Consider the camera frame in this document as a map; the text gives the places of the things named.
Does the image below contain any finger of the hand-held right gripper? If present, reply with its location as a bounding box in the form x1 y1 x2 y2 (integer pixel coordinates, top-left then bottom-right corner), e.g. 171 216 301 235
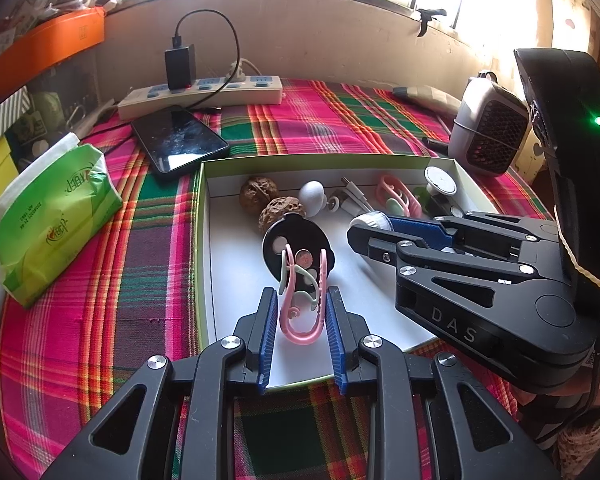
385 211 562 272
346 222 552 308

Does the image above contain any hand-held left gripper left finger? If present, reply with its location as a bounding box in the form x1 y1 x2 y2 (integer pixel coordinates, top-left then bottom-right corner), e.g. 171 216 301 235
40 287 279 480

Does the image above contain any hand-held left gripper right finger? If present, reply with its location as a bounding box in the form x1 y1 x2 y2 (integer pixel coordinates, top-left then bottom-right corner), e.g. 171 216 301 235
325 286 563 480

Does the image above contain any white ribbed roll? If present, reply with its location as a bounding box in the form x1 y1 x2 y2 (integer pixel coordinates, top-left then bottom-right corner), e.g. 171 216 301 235
350 211 396 235

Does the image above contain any pink clip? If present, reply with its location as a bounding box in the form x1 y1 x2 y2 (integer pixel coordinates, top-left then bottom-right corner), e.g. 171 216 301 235
278 246 330 346
376 173 422 219

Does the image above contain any white round disc green base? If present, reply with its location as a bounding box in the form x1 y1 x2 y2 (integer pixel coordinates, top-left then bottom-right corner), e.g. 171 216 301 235
414 166 457 206

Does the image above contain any green white cardboard box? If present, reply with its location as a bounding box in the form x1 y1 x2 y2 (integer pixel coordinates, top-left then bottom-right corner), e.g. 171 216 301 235
194 156 501 392

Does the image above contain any black round disc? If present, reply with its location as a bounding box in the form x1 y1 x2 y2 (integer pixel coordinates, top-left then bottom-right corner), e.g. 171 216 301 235
261 213 335 297

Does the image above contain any white knob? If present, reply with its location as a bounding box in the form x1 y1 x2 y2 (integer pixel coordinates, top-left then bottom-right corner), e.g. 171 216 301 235
299 181 327 217

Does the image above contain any brown walnut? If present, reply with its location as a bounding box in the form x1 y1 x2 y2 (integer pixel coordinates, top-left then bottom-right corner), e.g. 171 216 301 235
258 196 307 233
239 175 281 208

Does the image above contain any person's right forearm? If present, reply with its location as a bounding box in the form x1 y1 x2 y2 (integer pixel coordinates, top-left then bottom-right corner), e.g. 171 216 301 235
520 385 600 480

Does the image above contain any grey desktop heater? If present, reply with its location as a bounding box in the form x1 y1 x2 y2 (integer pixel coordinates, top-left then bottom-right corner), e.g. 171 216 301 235
447 71 533 177

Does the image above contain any beige grey flat object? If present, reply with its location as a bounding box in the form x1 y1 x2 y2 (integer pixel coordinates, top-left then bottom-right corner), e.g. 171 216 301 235
392 85 461 113

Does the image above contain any plaid pink green blanket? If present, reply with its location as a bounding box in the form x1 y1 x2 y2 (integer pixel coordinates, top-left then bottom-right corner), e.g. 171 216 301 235
0 77 556 480

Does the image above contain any black phone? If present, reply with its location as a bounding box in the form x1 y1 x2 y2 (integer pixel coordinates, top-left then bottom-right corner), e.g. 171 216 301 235
130 105 231 183

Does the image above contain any white plug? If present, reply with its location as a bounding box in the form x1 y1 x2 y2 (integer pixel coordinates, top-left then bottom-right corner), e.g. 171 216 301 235
227 57 261 83

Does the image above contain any white power strip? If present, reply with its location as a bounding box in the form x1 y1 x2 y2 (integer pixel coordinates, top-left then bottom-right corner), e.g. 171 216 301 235
117 75 284 121

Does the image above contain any green tissue pack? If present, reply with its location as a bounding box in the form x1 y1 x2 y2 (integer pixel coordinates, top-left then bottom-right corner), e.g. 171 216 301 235
0 132 123 308

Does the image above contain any black charger adapter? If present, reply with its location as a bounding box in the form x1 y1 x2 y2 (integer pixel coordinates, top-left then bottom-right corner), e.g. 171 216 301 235
164 44 197 90

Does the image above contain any clear plastic organizer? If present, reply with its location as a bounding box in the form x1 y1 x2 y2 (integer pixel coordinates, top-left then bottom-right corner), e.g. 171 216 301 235
27 50 106 136

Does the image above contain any yellow box striped lid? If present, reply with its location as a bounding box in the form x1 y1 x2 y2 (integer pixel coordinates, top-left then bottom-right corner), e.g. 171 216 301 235
0 85 31 158

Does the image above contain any orange box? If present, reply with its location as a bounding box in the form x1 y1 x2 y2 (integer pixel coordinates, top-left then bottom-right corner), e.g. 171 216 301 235
0 7 106 101

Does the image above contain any black braided cable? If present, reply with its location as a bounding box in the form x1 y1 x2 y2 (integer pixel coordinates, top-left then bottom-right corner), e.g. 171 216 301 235
585 347 600 416

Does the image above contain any braided tan cord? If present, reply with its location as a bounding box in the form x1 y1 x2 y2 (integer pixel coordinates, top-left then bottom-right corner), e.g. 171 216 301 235
554 205 600 297

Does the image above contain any black window handle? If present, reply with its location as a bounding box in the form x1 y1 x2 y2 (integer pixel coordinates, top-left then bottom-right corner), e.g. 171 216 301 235
415 7 447 37

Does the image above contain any black charger cable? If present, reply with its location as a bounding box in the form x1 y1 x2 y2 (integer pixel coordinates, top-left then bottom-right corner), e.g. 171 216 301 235
172 9 241 111

